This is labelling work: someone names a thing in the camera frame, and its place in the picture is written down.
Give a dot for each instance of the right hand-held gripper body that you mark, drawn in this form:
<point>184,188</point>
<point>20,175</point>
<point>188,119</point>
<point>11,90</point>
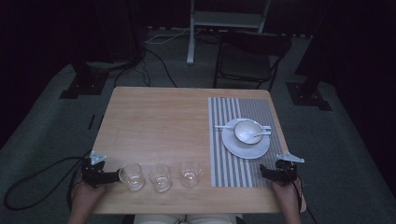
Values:
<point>286,171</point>

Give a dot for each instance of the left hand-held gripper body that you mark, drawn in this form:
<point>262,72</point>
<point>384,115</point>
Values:
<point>93,175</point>

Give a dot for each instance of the clear drinking glass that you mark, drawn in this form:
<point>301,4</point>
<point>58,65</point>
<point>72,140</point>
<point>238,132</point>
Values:
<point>190,174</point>
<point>132,176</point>
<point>160,178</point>

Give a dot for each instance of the person's right hand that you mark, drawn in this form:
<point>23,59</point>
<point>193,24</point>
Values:
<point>288,193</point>

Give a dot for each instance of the white round plate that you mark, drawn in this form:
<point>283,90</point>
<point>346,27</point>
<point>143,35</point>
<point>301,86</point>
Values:
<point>246,151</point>

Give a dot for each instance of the white spoon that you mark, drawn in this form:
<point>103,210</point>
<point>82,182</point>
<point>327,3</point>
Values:
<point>264,134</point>

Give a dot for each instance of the grey striped placemat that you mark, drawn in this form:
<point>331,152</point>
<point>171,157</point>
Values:
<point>227,168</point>

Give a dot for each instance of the white bowl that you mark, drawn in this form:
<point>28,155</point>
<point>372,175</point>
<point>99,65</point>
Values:
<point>246,132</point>

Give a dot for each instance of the white chopstick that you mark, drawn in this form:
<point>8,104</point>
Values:
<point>222,128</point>

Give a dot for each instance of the black stand with base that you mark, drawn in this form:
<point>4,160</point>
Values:
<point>308,93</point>
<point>85,82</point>

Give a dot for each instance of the black folding chair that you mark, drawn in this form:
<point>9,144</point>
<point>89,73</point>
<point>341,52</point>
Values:
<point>246,62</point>

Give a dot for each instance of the white metal stand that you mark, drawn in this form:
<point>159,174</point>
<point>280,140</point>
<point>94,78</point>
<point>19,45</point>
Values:
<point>224,18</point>

